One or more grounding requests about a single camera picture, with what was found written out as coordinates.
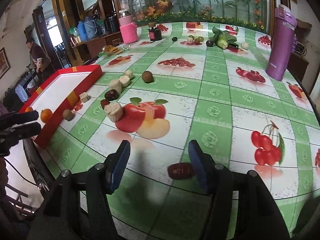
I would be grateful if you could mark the pink knit-sleeved bottle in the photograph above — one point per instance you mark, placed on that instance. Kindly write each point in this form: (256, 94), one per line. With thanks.
(128, 29)

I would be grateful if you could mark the blue thermos jug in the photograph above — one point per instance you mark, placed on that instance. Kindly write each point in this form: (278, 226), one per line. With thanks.
(82, 31)

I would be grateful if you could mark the black jar with cork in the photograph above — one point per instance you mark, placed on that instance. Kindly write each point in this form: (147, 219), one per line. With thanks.
(154, 32)

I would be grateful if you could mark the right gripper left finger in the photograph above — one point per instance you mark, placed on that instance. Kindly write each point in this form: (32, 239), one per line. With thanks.
(115, 166)

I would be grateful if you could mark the green bok choy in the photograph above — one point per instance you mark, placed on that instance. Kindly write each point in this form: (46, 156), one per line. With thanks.
(223, 39)

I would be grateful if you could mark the red white tray box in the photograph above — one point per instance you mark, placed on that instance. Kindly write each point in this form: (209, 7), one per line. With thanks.
(59, 92)

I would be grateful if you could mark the white cake piece far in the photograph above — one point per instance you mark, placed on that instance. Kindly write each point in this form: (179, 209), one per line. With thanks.
(245, 45)

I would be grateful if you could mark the small beige cake piece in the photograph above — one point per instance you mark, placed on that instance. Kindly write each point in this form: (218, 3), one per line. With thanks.
(84, 97)

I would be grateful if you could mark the person in dark jacket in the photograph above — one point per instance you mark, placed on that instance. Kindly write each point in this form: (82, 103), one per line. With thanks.
(40, 60)

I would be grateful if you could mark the dark jujube date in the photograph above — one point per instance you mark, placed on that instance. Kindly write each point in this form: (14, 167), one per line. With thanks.
(111, 95)

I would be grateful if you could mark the wooden cabinet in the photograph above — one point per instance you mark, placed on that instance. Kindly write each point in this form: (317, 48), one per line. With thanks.
(85, 51)

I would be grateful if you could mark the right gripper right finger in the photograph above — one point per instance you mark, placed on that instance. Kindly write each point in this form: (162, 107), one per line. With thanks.
(203, 165)

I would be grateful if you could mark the red jujube date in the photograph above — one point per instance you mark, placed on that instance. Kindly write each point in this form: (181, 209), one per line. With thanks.
(180, 171)

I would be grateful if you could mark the beige cake block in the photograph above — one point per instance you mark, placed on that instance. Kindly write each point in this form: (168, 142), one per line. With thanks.
(116, 85)
(124, 80)
(114, 111)
(129, 74)

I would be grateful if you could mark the brown longan fruit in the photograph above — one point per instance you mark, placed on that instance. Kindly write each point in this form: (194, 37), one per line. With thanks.
(147, 77)

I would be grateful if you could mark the dark plum fruit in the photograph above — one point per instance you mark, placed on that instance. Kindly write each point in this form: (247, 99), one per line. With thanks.
(209, 43)

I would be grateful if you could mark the framed wall painting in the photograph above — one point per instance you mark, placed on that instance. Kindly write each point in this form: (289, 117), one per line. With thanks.
(4, 63)

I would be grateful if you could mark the purple thermos bottle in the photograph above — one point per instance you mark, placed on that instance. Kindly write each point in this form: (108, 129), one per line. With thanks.
(282, 42)

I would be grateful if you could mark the orange tangerine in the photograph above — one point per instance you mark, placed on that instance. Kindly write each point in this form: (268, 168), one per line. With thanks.
(45, 115)
(28, 109)

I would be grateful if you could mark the snack packets pile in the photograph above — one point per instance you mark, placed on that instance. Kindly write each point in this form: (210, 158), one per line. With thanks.
(110, 50)

